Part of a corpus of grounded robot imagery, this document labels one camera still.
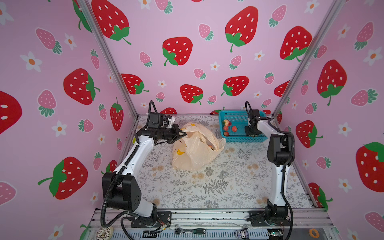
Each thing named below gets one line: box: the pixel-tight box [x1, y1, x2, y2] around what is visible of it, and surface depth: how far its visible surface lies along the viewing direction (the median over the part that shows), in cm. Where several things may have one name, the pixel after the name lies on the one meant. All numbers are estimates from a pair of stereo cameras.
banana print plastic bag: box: [172, 122, 226, 171], surface depth 82 cm
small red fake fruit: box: [223, 125, 230, 137], surface depth 110 cm
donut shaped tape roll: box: [96, 226, 114, 240], surface depth 70 cm
